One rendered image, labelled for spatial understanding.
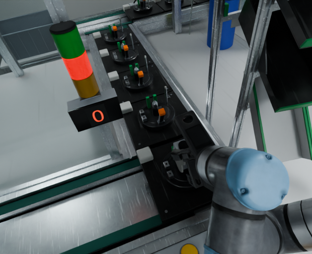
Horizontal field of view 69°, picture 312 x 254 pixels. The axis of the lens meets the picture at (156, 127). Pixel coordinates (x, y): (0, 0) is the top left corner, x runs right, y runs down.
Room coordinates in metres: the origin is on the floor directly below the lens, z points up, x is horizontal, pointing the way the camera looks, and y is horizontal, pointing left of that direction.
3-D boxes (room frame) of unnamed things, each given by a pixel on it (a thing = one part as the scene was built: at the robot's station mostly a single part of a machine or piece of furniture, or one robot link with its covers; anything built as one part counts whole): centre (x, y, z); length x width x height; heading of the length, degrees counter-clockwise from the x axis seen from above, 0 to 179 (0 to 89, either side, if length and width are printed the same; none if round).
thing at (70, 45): (0.45, 0.14, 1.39); 0.05 x 0.05 x 0.05
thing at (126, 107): (0.62, -0.01, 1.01); 0.24 x 0.24 x 0.13; 13
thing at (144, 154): (0.45, 0.05, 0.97); 0.05 x 0.05 x 0.04; 13
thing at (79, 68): (0.45, 0.14, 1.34); 0.05 x 0.05 x 0.05
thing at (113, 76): (0.86, 0.05, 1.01); 0.24 x 0.24 x 0.13; 13
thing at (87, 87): (0.45, 0.14, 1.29); 0.05 x 0.05 x 0.05
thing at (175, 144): (0.38, -0.06, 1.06); 0.08 x 0.04 x 0.07; 13
